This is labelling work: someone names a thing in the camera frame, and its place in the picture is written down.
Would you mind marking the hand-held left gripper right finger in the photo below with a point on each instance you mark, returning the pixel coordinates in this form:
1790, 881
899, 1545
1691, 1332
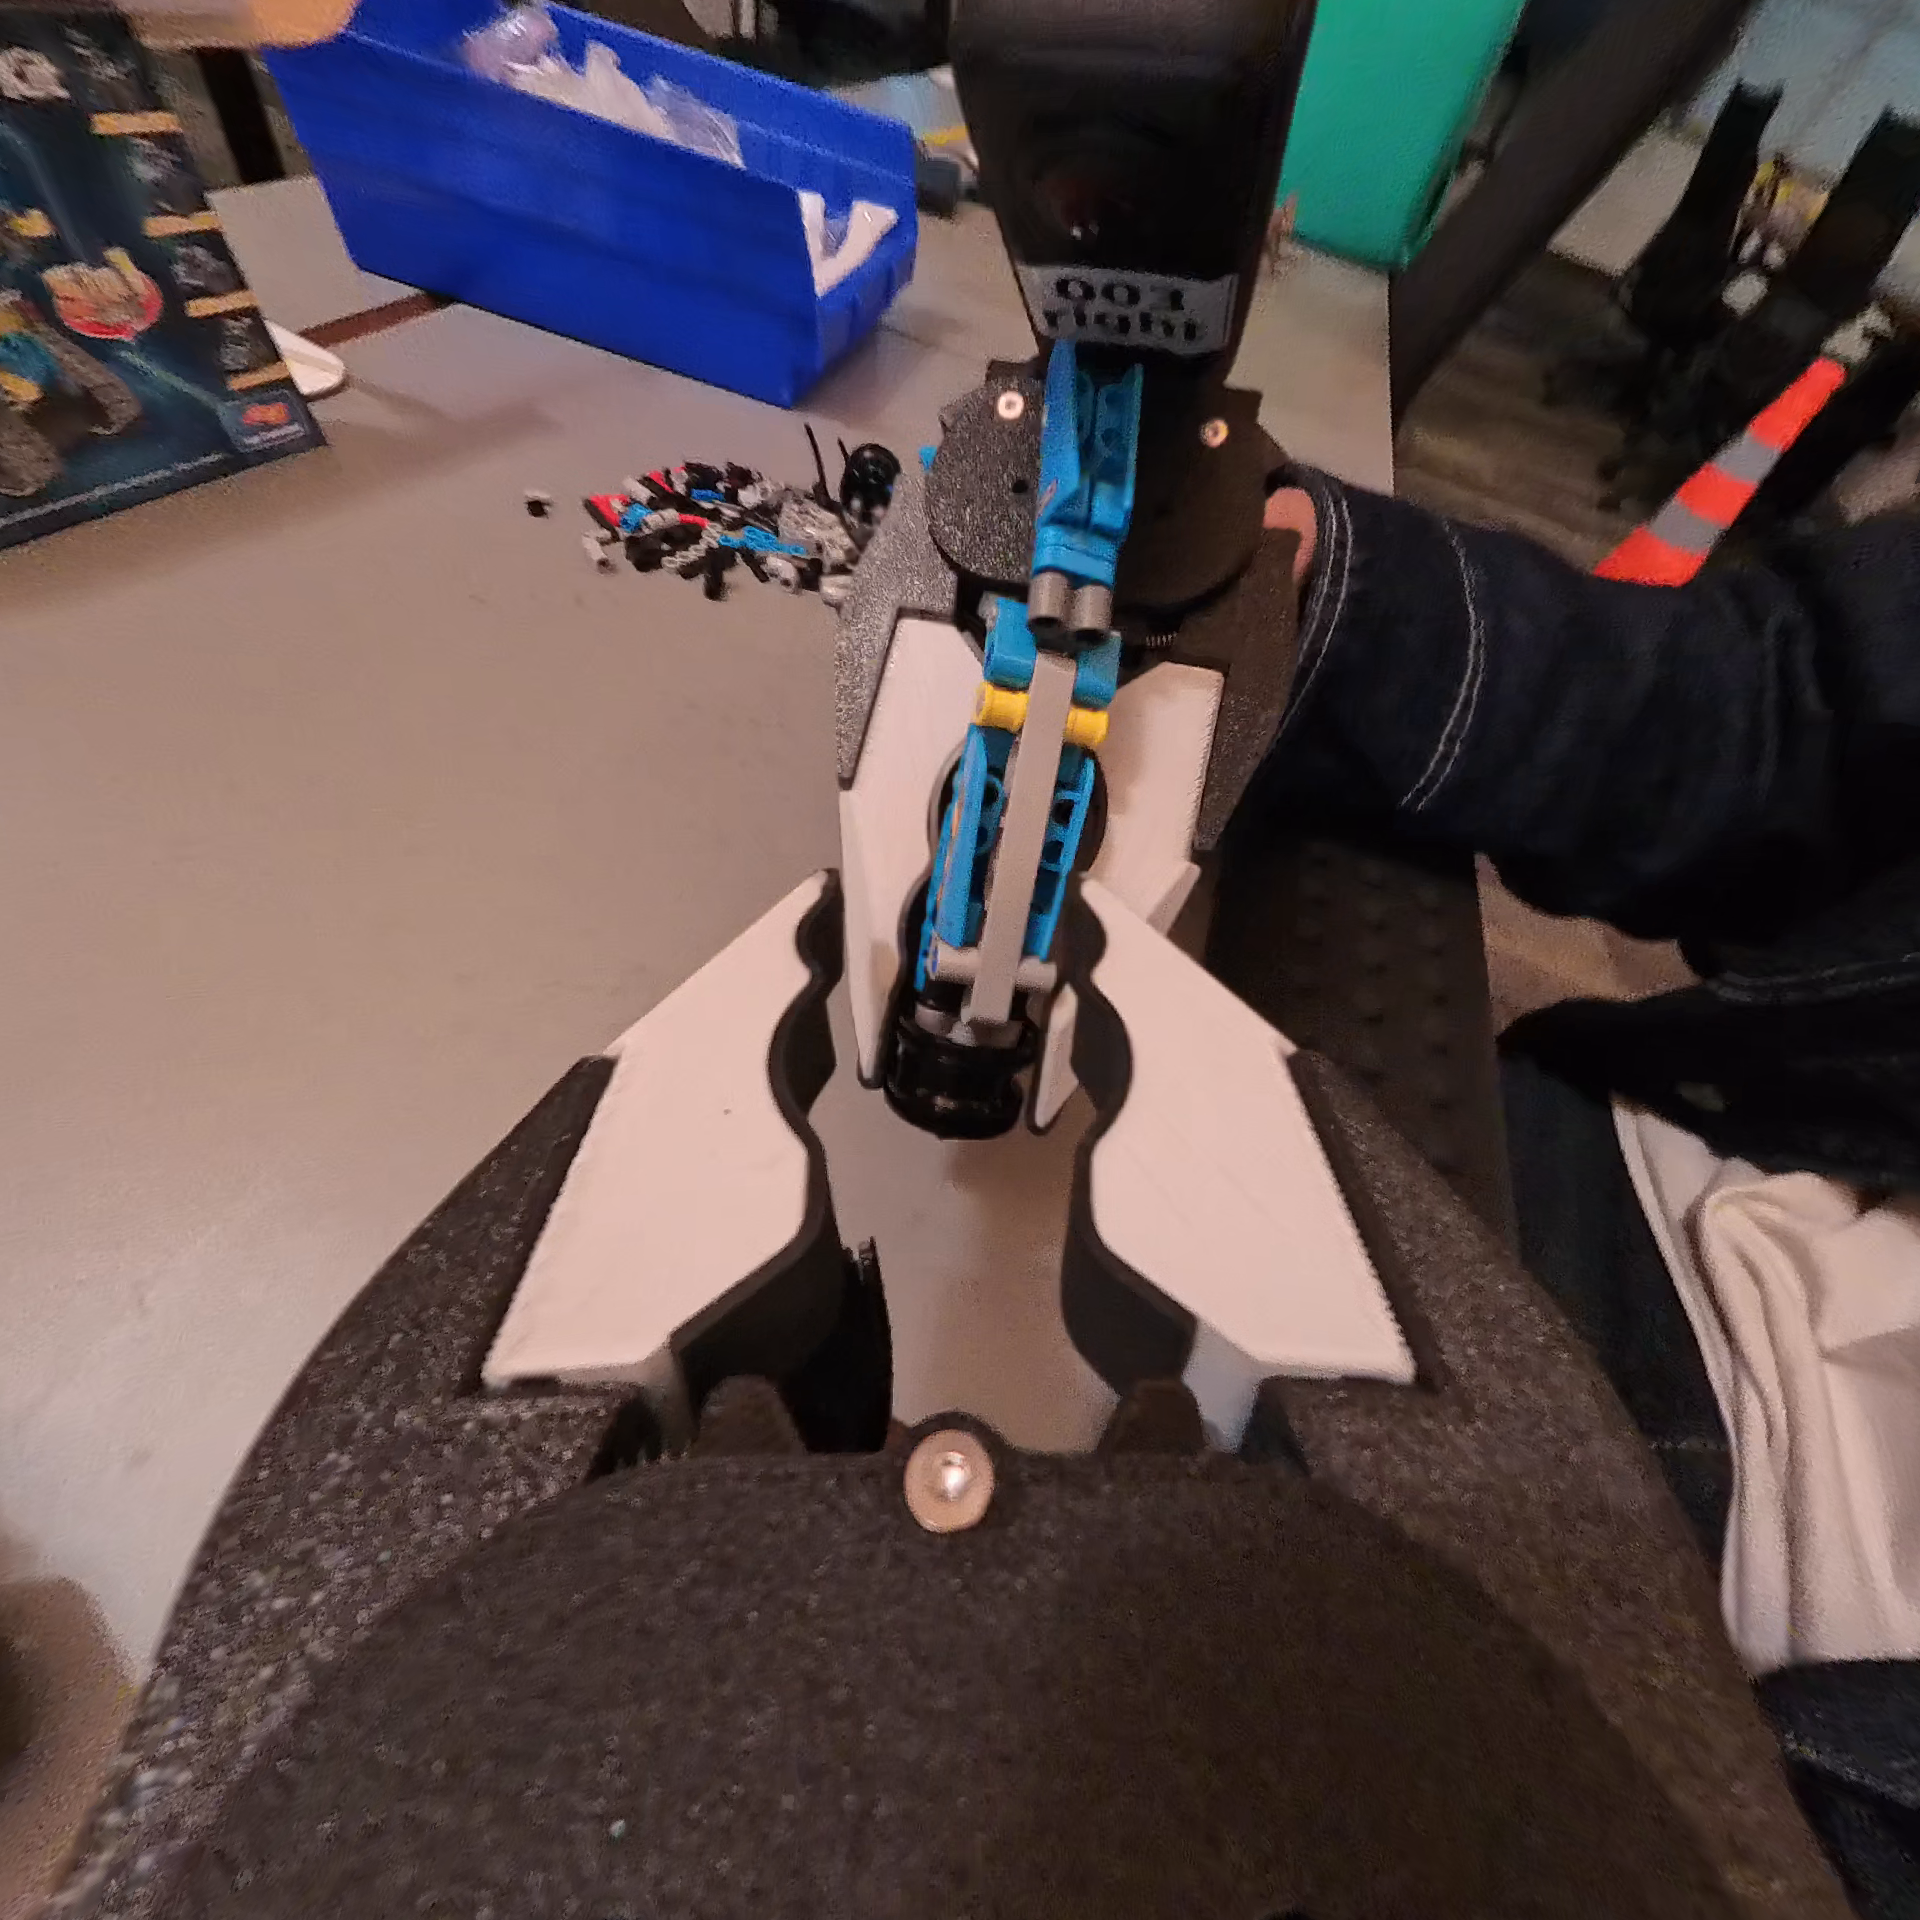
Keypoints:
1244, 1200

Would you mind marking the clear plastic bags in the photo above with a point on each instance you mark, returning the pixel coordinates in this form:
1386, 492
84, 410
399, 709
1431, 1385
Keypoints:
645, 89

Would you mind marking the person's torso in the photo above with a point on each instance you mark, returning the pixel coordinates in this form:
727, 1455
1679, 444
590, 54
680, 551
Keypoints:
1799, 1350

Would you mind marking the pile of small building pieces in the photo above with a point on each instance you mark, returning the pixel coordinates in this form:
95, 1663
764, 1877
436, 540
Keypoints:
720, 525

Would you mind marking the flat robot kit box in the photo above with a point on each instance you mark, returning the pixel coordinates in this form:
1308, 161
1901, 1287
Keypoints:
107, 300

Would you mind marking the black perforated board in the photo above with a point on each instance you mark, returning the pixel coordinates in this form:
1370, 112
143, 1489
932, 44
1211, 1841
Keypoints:
1350, 975

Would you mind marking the grey desk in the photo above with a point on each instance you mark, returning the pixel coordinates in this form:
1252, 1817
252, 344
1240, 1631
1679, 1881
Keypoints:
375, 901

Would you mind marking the black chair base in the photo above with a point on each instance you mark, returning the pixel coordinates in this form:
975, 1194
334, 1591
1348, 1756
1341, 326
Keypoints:
1816, 240

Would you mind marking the person's right hand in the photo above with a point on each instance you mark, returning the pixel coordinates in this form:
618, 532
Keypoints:
1293, 525

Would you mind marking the blue plastic bin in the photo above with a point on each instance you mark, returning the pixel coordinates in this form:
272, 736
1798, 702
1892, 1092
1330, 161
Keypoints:
570, 224

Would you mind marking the orange traffic cone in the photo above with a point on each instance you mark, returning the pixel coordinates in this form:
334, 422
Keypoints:
1711, 495

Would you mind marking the person's right forearm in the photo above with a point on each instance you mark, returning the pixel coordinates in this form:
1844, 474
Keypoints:
1576, 720

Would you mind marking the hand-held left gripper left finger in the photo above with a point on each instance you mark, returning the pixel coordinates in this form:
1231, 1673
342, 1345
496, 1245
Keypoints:
661, 1184

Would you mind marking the blue toy robot arm piece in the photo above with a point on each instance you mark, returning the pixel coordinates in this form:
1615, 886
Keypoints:
1074, 495

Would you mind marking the teal panel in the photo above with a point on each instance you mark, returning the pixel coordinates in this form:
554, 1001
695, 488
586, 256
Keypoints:
1396, 120

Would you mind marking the black table leg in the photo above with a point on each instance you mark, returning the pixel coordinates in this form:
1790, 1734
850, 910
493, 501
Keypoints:
1560, 196

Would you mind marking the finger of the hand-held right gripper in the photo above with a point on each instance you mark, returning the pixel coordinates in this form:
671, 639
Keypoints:
902, 750
1155, 781

